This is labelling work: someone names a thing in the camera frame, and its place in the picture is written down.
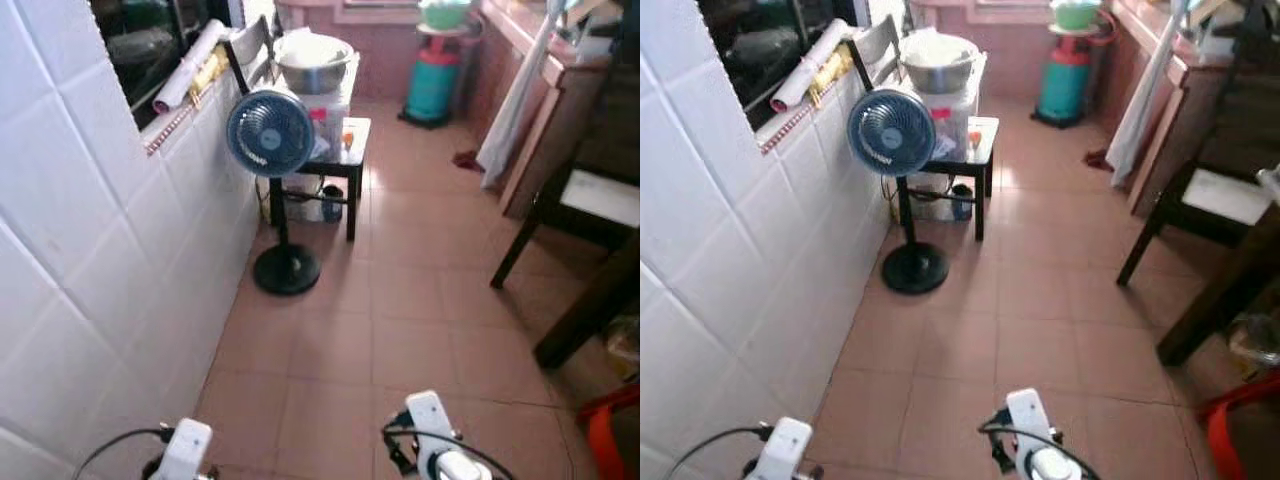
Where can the dark wooden chair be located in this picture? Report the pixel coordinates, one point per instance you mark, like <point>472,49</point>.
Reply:
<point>1225,195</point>
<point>600,195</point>

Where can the dark wooden table leg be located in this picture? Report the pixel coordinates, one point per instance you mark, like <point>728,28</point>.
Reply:
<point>585,315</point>
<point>1215,295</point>

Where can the white hanging cloth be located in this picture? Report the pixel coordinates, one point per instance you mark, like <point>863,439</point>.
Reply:
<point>512,110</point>
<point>1140,105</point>

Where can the red plastic stool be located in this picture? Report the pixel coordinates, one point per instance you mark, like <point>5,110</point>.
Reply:
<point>600,430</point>
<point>1220,430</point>

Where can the rolled white paper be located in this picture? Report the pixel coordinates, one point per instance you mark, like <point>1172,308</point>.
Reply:
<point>190,68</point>
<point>810,68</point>

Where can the teal gas cylinder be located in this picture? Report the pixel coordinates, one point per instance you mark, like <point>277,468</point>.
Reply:
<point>433,85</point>
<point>1063,85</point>

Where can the blue standing fan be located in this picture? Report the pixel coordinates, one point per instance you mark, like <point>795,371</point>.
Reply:
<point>268,132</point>
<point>890,132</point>

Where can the black side table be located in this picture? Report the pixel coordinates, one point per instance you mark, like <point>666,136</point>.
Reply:
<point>355,150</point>
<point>982,150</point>

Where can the green plastic bowl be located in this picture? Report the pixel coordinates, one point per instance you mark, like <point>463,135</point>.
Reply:
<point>444,13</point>
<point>1075,13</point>

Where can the black folding chair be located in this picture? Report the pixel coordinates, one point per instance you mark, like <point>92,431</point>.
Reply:
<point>875,48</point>
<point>245,50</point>

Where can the white box with pink label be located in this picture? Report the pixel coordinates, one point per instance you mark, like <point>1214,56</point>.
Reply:
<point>328,110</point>
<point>952,112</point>

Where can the large metal bowl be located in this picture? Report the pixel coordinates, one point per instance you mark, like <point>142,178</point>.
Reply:
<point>314,62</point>
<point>940,62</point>

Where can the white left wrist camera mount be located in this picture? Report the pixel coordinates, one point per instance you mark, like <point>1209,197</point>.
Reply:
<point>785,445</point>
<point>186,448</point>

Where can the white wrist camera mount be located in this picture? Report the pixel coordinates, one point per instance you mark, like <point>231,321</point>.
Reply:
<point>1030,418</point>
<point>785,445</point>
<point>432,420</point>
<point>186,448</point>

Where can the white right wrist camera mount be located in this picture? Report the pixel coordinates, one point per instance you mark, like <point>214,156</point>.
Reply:
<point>432,420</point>
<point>1030,418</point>

